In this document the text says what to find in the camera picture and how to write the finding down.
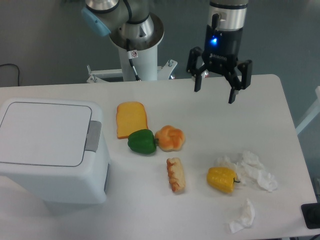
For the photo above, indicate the small crumpled white tissue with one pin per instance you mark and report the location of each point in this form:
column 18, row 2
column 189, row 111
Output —
column 246, row 218

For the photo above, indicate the black device at table edge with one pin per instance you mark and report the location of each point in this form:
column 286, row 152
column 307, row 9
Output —
column 311, row 215

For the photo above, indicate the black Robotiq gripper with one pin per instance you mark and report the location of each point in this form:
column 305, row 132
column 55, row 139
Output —
column 220, row 56

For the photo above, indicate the white push-button trash can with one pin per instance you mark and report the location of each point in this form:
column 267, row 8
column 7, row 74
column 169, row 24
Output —
column 55, row 149

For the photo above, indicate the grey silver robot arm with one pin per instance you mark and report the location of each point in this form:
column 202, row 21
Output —
column 137, row 32

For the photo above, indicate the long twisted bread stick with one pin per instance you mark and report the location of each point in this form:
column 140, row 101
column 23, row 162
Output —
column 176, row 176

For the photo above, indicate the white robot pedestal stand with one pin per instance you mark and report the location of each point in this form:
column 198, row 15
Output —
column 136, row 65

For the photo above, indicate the orange toast bread slice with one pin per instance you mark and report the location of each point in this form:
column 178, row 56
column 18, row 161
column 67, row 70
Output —
column 131, row 116

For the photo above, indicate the yellow bell pepper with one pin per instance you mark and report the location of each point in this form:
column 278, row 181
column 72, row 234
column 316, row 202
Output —
column 222, row 179

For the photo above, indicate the green bell pepper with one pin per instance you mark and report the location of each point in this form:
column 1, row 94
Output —
column 142, row 142

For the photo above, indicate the white frame at right edge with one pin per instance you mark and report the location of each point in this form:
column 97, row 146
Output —
column 310, row 113

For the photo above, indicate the large crumpled white tissue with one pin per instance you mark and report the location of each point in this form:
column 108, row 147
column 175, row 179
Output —
column 249, row 168

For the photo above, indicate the round braided bread bun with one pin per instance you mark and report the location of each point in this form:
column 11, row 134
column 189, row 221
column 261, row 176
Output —
column 170, row 138

